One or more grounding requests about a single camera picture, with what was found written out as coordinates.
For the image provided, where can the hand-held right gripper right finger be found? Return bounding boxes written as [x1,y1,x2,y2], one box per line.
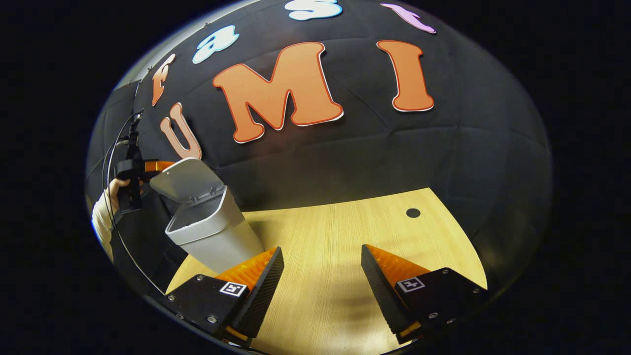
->
[361,244,490,345]

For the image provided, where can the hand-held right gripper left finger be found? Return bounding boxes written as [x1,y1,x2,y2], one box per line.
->
[165,247,285,349]

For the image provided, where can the white desktop garbage bin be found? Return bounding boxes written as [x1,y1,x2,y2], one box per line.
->
[149,157,265,275]

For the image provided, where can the wooden desktop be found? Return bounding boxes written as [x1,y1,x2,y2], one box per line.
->
[165,187,489,355]

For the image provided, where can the thin gripper cable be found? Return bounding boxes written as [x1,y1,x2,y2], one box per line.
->
[101,111,163,296]

